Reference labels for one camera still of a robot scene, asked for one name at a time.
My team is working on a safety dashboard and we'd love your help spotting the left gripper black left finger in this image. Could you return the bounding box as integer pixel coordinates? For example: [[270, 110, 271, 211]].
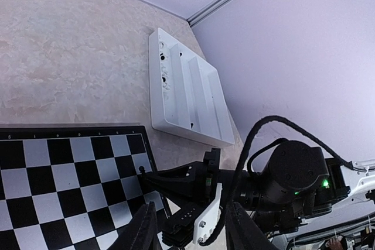
[[111, 202, 158, 250]]

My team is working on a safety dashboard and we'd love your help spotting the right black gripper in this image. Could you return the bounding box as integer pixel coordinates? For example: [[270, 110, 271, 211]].
[[139, 148, 221, 247]]

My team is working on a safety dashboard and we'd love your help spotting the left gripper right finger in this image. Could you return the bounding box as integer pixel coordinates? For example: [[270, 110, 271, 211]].
[[225, 202, 277, 250]]

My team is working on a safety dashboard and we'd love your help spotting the black pawn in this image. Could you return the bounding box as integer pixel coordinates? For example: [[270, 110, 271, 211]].
[[139, 166, 145, 174]]

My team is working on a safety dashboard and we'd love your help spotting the black grey chessboard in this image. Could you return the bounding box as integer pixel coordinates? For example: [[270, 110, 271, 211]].
[[1, 126, 171, 249]]

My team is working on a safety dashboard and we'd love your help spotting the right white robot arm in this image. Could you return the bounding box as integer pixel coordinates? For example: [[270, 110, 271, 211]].
[[139, 115, 374, 249]]

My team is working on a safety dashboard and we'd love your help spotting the white chess pieces pile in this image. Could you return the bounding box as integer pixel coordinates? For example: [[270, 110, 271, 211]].
[[159, 41, 173, 101]]

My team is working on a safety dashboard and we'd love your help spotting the white plastic piece tray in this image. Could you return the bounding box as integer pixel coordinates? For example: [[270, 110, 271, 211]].
[[148, 28, 235, 148]]

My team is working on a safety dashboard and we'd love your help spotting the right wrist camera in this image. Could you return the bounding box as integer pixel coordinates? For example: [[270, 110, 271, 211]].
[[192, 183, 222, 245]]

